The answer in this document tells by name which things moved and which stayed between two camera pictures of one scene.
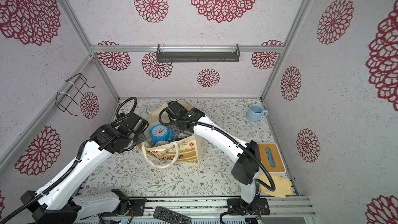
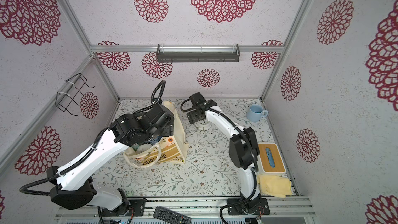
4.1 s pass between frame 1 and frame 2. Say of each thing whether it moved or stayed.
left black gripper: moved
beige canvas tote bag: moved
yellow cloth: stayed
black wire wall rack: stayed
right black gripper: moved
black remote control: stayed
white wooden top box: stayed
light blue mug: stayed
